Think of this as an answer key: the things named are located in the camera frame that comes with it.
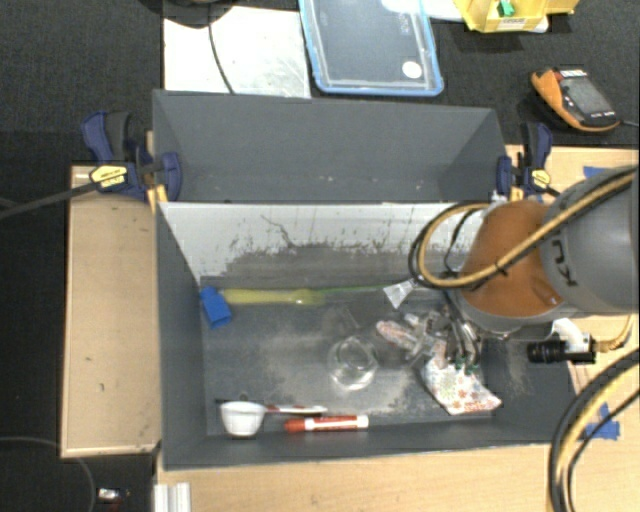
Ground pale wood flat board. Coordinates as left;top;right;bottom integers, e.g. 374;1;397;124
59;164;164;459

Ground white floral cloth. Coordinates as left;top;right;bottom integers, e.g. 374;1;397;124
374;319;503;417

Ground black cylinder on white bracket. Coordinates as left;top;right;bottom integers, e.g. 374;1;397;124
526;317;599;365

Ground red and white marker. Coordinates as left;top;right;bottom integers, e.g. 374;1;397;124
283;414;371;434

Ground white measuring cup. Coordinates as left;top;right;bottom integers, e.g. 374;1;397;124
219;400;329;439

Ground grey metal bin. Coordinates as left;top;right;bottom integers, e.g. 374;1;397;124
151;89;577;471

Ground yellow-green stick with blue end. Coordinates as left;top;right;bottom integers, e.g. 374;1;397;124
199;283;417;331

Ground silver foil packet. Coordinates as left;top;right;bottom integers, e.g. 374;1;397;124
383;279;419;309

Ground clear glass cup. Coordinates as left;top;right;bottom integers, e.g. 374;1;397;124
325;334;380;392

